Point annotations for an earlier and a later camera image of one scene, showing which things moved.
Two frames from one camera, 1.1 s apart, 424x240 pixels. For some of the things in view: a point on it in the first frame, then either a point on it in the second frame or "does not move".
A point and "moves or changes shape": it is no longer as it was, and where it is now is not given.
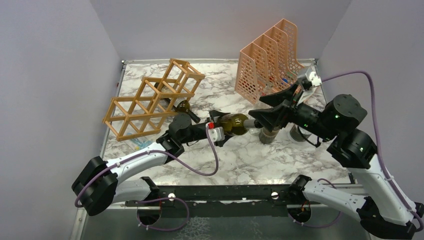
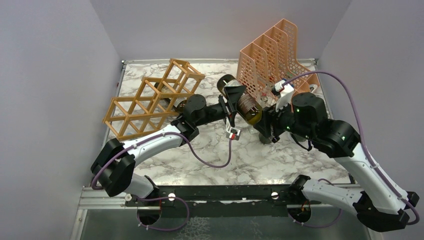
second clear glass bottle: (268, 89) does not move
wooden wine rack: (145, 112) does not move
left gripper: (215, 115) → (233, 95)
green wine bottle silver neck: (237, 124) moves or changes shape
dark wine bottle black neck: (267, 137) does not move
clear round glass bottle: (299, 134) does not move
